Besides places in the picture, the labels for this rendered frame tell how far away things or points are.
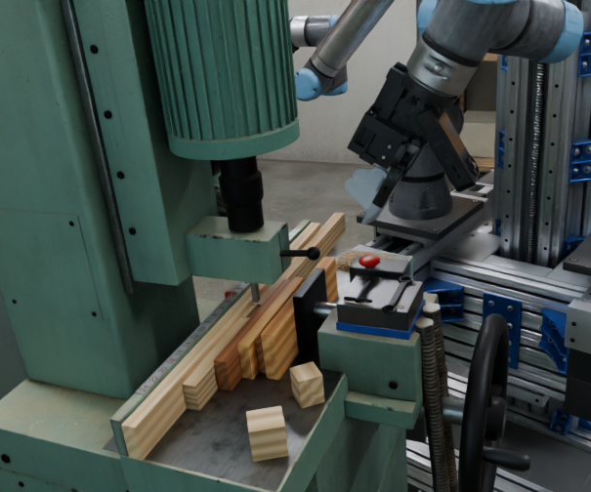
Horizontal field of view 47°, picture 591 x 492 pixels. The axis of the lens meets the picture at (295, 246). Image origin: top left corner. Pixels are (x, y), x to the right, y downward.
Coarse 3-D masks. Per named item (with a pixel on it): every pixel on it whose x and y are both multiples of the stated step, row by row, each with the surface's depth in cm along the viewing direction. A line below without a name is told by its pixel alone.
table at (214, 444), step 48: (240, 384) 92; (288, 384) 91; (336, 384) 90; (192, 432) 84; (240, 432) 83; (288, 432) 82; (144, 480) 81; (192, 480) 78; (240, 480) 75; (288, 480) 76
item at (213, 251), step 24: (192, 240) 97; (216, 240) 96; (240, 240) 94; (264, 240) 93; (288, 240) 99; (192, 264) 99; (216, 264) 97; (240, 264) 96; (264, 264) 94; (288, 264) 99
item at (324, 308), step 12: (312, 276) 98; (324, 276) 100; (300, 288) 95; (312, 288) 96; (324, 288) 101; (300, 300) 93; (312, 300) 96; (324, 300) 101; (300, 312) 94; (312, 312) 97; (324, 312) 96; (300, 324) 95; (312, 324) 97; (300, 336) 96; (312, 336) 97; (300, 348) 97
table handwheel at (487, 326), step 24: (480, 336) 88; (504, 336) 99; (480, 360) 84; (504, 360) 104; (480, 384) 83; (504, 384) 105; (456, 408) 95; (480, 408) 82; (504, 408) 92; (480, 432) 81; (480, 456) 82; (480, 480) 83
